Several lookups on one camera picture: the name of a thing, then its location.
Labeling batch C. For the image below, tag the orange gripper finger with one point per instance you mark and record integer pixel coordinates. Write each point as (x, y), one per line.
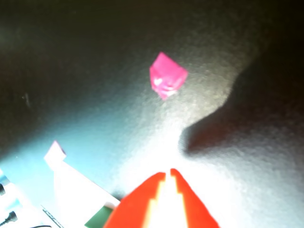
(197, 211)
(133, 206)

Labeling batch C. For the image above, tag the green cube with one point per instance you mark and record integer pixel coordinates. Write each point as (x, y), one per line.
(97, 219)

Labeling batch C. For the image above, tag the white paper grid sheet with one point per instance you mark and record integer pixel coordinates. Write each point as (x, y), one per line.
(71, 194)

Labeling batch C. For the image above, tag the pink cube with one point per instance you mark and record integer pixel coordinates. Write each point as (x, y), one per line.
(167, 74)

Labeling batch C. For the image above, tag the long pink tape piece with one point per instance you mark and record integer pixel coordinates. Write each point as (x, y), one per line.
(55, 153)

